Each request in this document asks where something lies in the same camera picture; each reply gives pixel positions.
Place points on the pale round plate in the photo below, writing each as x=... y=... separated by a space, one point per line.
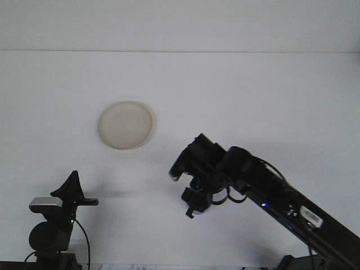
x=125 y=125

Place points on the white printed paper sheet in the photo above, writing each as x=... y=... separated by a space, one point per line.
x=132 y=267

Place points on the pale grey camera box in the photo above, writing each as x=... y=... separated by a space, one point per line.
x=45 y=202
x=175 y=178

